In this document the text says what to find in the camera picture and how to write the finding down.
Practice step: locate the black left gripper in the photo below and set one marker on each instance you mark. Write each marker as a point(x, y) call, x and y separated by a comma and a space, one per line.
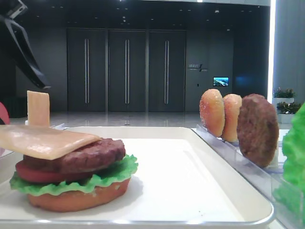
point(15, 44)

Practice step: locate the orange cheese slice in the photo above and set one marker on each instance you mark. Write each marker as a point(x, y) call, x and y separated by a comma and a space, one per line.
point(42, 142)
point(38, 106)

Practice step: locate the red tomato slice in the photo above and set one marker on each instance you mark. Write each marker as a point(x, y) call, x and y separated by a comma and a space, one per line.
point(4, 116)

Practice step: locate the tomato slice on tray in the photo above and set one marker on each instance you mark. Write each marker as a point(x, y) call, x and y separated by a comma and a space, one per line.
point(39, 176)

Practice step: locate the meat patty on tray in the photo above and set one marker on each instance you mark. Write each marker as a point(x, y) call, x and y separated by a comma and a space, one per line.
point(95, 156)

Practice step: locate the green lettuce leaf on tray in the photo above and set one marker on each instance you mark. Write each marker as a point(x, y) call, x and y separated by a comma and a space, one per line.
point(118, 172)

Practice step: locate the standing meat patty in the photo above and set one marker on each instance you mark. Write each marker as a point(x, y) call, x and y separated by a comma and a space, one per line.
point(257, 130)

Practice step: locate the standing green lettuce leaf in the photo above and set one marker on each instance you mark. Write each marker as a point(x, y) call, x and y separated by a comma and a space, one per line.
point(291, 167)

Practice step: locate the dark triple door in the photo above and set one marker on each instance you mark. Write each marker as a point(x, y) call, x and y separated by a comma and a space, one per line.
point(126, 71)

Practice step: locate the bottom bun on tray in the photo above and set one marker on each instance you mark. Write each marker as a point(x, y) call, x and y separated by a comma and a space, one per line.
point(72, 201)

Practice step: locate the bun top outer right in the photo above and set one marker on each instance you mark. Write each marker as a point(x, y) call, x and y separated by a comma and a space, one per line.
point(212, 113)

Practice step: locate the white metal tray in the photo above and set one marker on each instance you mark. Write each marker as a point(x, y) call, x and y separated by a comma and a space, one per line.
point(180, 183)

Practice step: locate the bun top inner right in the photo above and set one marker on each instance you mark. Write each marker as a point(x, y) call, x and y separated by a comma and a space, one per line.
point(232, 104)

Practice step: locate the potted plants planter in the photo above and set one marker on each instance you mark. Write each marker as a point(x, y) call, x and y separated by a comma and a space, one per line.
point(285, 105)

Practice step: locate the clear left front rail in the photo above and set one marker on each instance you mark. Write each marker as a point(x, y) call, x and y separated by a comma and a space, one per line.
point(4, 152)

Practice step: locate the clear rail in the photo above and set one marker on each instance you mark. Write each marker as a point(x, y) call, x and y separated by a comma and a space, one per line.
point(4, 152)
point(265, 180)

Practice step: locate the wall display screen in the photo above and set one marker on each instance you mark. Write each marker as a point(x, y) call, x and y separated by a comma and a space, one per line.
point(220, 81)

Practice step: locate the clear right front rail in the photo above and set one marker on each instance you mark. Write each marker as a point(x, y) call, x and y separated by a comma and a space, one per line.
point(265, 180)

